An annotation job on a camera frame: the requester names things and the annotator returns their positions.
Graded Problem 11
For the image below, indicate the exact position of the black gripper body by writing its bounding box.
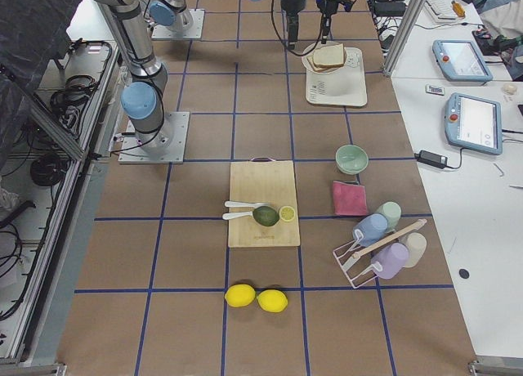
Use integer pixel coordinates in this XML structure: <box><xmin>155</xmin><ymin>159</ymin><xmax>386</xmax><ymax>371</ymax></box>
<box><xmin>285</xmin><ymin>13</ymin><xmax>299</xmax><ymax>45</ymax></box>
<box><xmin>320</xmin><ymin>13</ymin><xmax>332</xmax><ymax>39</ymax></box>

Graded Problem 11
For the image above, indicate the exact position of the white round plate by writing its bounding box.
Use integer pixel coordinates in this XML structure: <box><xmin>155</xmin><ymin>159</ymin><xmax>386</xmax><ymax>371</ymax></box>
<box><xmin>302</xmin><ymin>42</ymin><xmax>346</xmax><ymax>74</ymax></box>

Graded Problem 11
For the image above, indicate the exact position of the white bread slice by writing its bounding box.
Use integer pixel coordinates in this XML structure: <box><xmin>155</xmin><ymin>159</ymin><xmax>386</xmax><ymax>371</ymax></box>
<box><xmin>312</xmin><ymin>44</ymin><xmax>345</xmax><ymax>66</ymax></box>

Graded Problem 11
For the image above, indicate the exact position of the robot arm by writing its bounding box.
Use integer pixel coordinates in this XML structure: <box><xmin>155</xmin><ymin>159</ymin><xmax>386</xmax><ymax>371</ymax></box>
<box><xmin>145</xmin><ymin>0</ymin><xmax>354</xmax><ymax>51</ymax></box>
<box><xmin>94</xmin><ymin>0</ymin><xmax>259</xmax><ymax>152</ymax></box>

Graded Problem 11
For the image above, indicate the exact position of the bread slice on plate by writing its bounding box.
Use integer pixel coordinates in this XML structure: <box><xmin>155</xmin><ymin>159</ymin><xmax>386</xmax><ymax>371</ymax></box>
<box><xmin>306</xmin><ymin>56</ymin><xmax>342</xmax><ymax>73</ymax></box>

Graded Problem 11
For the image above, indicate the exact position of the white bear tray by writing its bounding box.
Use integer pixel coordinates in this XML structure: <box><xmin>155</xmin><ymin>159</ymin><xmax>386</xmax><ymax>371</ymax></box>
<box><xmin>304</xmin><ymin>47</ymin><xmax>368</xmax><ymax>107</ymax></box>

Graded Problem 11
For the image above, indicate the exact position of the green bowl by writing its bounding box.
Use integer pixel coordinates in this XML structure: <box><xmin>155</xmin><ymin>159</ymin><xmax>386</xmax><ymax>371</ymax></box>
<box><xmin>335</xmin><ymin>145</ymin><xmax>369</xmax><ymax>175</ymax></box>

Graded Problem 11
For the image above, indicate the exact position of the upper teach pendant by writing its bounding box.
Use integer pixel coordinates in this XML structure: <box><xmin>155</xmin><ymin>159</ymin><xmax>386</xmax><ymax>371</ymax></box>
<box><xmin>431</xmin><ymin>40</ymin><xmax>493</xmax><ymax>83</ymax></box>

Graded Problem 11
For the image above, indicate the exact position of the teach pendant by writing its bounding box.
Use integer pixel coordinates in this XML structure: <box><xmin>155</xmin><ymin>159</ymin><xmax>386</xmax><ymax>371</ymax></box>
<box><xmin>444</xmin><ymin>93</ymin><xmax>503</xmax><ymax>155</ymax></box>
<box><xmin>431</xmin><ymin>40</ymin><xmax>493</xmax><ymax>83</ymax></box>

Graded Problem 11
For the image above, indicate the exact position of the wooden cutting board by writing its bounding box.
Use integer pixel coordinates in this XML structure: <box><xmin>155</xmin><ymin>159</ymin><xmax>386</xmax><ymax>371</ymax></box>
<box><xmin>227</xmin><ymin>156</ymin><xmax>302</xmax><ymax>249</ymax></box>

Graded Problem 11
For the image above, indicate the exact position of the pink cloth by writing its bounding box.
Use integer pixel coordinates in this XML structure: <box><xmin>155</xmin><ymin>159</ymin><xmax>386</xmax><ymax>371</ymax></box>
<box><xmin>332</xmin><ymin>181</ymin><xmax>369</xmax><ymax>217</ymax></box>

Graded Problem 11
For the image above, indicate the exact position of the black power adapter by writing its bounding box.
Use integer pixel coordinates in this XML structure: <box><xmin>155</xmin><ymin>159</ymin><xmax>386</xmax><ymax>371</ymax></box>
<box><xmin>414</xmin><ymin>150</ymin><xmax>448</xmax><ymax>169</ymax></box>

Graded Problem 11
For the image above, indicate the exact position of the lemon half slice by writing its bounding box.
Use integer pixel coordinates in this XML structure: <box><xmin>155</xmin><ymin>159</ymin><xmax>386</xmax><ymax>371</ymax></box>
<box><xmin>279</xmin><ymin>205</ymin><xmax>297</xmax><ymax>222</ymax></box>

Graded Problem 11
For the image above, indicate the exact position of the lower teach pendant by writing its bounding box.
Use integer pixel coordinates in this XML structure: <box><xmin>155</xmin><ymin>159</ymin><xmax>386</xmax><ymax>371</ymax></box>
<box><xmin>444</xmin><ymin>93</ymin><xmax>503</xmax><ymax>155</ymax></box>

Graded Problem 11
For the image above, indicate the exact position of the green avocado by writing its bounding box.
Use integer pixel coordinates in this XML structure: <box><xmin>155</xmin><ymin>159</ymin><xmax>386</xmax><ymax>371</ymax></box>
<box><xmin>253</xmin><ymin>206</ymin><xmax>279</xmax><ymax>227</ymax></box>

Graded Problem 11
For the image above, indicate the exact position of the white plastic spoon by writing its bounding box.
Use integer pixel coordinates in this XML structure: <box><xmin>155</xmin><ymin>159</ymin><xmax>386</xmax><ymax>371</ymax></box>
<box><xmin>222</xmin><ymin>211</ymin><xmax>253</xmax><ymax>221</ymax></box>

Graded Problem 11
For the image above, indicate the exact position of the green mug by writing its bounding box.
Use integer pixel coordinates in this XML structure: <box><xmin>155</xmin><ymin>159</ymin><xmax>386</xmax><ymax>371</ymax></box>
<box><xmin>375</xmin><ymin>201</ymin><xmax>401</xmax><ymax>233</ymax></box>

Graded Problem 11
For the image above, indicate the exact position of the blue mug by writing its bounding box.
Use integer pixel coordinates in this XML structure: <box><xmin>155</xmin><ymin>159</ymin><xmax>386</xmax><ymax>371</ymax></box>
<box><xmin>352</xmin><ymin>213</ymin><xmax>388</xmax><ymax>247</ymax></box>

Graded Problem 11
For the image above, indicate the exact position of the beige mug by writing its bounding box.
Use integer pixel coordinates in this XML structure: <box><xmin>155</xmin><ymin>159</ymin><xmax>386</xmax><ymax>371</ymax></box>
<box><xmin>399</xmin><ymin>232</ymin><xmax>427</xmax><ymax>268</ymax></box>

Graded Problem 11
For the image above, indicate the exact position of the purple mug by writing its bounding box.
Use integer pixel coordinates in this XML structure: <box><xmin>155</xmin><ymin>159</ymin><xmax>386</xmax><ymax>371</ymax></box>
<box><xmin>371</xmin><ymin>242</ymin><xmax>409</xmax><ymax>280</ymax></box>

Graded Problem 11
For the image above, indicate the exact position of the yellow lemon left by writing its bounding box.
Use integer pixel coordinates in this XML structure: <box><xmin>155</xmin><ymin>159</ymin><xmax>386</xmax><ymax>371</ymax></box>
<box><xmin>224</xmin><ymin>284</ymin><xmax>256</xmax><ymax>307</ymax></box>

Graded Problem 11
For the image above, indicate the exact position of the yellow lemon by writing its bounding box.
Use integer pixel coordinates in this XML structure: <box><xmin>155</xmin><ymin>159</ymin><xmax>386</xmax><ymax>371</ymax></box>
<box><xmin>224</xmin><ymin>284</ymin><xmax>256</xmax><ymax>307</ymax></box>
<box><xmin>257</xmin><ymin>289</ymin><xmax>288</xmax><ymax>313</ymax></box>

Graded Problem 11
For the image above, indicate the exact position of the yellow lemon right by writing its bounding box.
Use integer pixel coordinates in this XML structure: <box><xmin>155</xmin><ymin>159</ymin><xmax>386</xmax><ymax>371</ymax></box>
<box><xmin>257</xmin><ymin>289</ymin><xmax>288</xmax><ymax>313</ymax></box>

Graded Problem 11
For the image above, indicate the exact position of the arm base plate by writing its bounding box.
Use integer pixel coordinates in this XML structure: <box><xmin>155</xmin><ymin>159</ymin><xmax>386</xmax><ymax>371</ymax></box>
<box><xmin>151</xmin><ymin>9</ymin><xmax>205</xmax><ymax>41</ymax></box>
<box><xmin>118</xmin><ymin>112</ymin><xmax>190</xmax><ymax>164</ymax></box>

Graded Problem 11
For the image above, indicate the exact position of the white wire mug rack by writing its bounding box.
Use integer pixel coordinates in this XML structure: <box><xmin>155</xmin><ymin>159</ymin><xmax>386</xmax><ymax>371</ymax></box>
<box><xmin>333</xmin><ymin>219</ymin><xmax>427</xmax><ymax>289</ymax></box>

